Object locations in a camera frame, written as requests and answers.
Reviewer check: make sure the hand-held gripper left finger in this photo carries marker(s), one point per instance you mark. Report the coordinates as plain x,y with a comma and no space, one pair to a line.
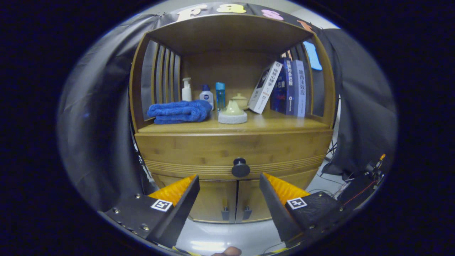
179,213

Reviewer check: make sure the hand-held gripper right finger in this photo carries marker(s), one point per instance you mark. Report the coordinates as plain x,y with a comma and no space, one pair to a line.
275,209

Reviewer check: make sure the black drawer knob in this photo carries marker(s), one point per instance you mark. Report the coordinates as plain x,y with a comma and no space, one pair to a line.
240,170

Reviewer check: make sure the wooden drawer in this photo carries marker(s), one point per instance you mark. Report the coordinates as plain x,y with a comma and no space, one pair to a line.
199,149

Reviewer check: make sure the pale green cone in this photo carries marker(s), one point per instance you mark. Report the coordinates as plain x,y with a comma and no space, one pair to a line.
233,115

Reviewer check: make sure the wooden cabinet door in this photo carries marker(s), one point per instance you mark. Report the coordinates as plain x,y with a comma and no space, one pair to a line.
250,197
217,199

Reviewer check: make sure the wooden countertop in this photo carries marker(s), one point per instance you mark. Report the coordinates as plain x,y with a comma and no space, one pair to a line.
277,122

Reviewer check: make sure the wooden cabinet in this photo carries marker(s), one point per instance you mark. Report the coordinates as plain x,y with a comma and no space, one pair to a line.
227,64

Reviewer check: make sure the folded blue towel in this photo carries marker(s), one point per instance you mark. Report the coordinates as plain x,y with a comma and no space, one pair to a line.
177,112

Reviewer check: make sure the black device with orange tip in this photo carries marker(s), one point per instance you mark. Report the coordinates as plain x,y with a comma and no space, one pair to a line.
375,167

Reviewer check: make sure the cream lidded teacup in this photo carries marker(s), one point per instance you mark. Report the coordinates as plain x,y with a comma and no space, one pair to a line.
240,97

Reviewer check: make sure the white pump bottle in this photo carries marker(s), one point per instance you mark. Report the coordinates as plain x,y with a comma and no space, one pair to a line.
186,94

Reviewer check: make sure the white bottle with blue cap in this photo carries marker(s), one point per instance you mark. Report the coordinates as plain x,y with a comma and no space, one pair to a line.
206,96

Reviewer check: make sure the dark blue book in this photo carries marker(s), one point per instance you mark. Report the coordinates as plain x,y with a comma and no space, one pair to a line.
284,89

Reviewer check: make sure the white book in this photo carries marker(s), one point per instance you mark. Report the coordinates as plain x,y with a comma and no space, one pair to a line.
265,89

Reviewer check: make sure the black backdrop cloth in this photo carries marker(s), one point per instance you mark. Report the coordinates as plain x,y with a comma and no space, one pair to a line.
96,124

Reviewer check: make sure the light blue book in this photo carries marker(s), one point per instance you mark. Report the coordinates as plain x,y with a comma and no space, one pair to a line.
299,89

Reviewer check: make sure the clear blue bottle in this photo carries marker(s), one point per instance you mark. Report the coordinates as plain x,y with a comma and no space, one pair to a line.
220,96

